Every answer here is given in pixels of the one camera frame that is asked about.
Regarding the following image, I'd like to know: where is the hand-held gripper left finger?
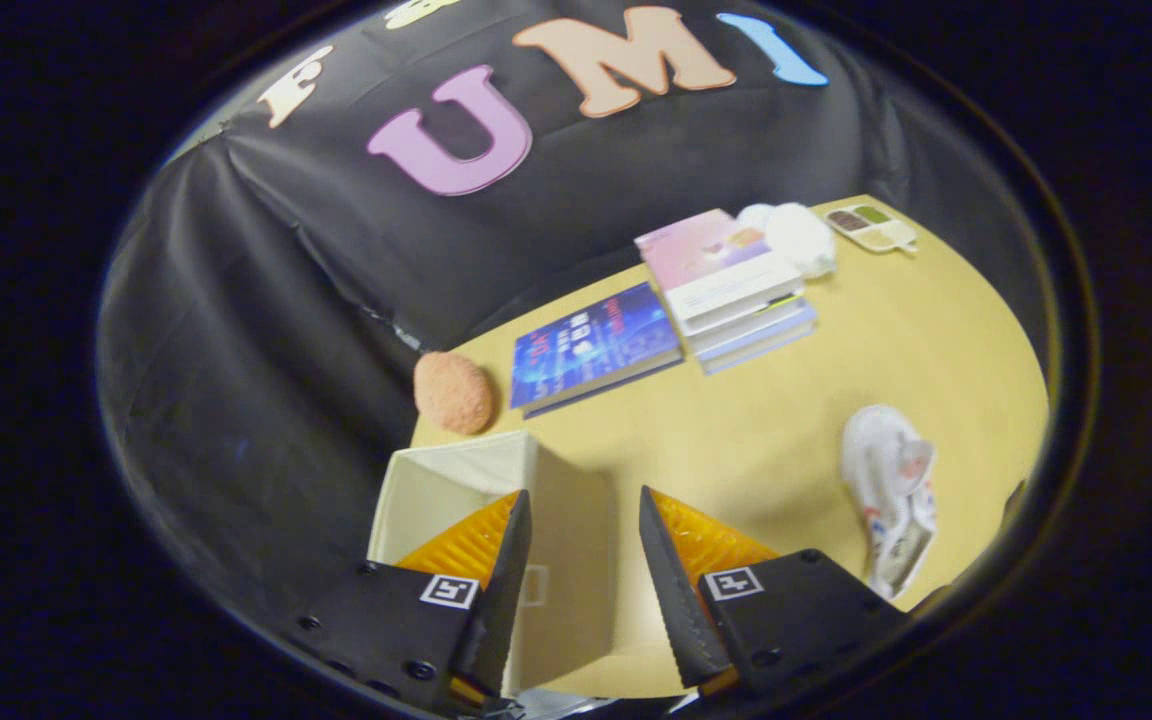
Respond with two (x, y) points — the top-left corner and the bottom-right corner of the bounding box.
(281, 488), (534, 716)

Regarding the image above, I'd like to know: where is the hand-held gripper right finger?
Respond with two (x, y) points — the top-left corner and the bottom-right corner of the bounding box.
(638, 485), (910, 698)

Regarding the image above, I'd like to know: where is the beige fabric storage box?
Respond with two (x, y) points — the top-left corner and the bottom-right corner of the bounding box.
(366, 430), (622, 698)

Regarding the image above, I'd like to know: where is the white canvas shoe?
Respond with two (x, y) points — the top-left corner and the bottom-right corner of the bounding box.
(840, 404), (939, 602)

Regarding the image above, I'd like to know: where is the orange fuzzy ball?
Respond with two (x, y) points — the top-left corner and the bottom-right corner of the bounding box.
(413, 351), (495, 436)

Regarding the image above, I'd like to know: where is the pale blue cover book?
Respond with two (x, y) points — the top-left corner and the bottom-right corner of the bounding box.
(698, 305), (820, 377)

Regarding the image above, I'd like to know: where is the thin white book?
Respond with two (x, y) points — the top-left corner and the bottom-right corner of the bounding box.
(686, 293), (815, 361)

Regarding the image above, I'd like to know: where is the pink cover book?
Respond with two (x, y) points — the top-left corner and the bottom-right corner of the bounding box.
(634, 208), (805, 338)

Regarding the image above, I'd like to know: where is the large white fluffy ball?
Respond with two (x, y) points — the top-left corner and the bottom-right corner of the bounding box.
(764, 202), (838, 280)

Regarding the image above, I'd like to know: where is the divided snack tray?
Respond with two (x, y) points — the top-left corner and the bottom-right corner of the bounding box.
(824, 204), (919, 254)

